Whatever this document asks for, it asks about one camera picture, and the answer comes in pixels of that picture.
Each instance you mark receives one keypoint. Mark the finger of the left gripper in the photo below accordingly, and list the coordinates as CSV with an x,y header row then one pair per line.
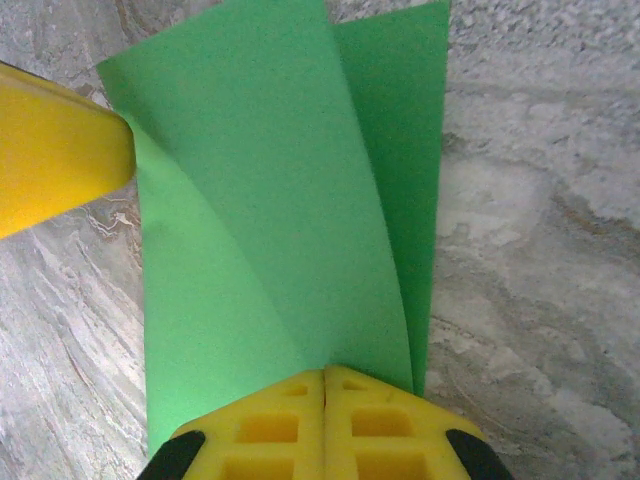
x,y
55,150

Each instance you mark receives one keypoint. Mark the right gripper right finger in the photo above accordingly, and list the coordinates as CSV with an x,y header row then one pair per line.
x,y
385,435

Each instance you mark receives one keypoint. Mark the green square paper sheet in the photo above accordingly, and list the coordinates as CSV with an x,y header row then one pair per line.
x,y
275,175

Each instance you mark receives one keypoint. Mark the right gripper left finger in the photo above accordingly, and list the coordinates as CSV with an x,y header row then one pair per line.
x,y
270,435

